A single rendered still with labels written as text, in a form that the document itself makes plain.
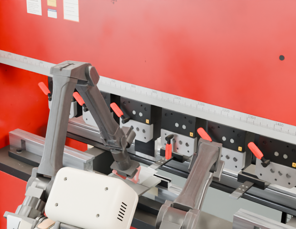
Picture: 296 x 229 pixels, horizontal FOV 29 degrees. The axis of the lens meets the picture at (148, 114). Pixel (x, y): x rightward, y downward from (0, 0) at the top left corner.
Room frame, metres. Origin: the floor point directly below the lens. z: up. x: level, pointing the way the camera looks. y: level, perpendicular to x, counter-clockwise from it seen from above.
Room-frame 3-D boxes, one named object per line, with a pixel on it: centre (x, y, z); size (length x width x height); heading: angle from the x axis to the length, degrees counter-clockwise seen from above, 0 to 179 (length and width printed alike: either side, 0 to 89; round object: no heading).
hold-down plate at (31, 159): (2.39, 0.53, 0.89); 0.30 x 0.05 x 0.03; 55
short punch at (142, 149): (2.09, 0.01, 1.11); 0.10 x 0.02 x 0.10; 55
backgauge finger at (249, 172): (2.00, -0.41, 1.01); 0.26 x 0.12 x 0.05; 145
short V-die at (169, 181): (2.08, -0.01, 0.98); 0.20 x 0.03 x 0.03; 55
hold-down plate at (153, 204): (2.02, 0.01, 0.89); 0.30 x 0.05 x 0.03; 55
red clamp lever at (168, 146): (1.95, -0.08, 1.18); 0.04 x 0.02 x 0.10; 145
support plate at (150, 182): (1.97, 0.09, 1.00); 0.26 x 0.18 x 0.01; 145
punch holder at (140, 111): (2.10, 0.03, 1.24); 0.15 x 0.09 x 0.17; 55
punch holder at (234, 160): (1.87, -0.30, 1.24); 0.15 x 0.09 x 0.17; 55
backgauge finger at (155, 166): (2.22, -0.09, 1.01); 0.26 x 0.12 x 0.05; 145
